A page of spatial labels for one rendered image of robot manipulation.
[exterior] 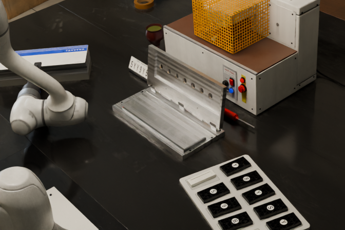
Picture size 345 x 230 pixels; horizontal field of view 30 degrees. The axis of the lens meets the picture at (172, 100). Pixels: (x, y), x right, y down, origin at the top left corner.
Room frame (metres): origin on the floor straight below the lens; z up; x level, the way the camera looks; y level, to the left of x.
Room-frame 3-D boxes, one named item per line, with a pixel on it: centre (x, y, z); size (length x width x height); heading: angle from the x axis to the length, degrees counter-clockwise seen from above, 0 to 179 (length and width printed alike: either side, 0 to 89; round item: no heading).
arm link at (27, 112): (2.00, 0.55, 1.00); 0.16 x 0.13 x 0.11; 178
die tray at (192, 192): (1.52, -0.19, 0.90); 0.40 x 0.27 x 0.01; 21
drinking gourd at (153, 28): (2.58, 0.05, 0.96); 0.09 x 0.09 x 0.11
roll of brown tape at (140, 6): (3.04, 0.10, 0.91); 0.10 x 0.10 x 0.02
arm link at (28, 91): (2.11, 0.56, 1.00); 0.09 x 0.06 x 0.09; 88
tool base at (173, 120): (2.01, 0.03, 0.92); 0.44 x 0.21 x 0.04; 36
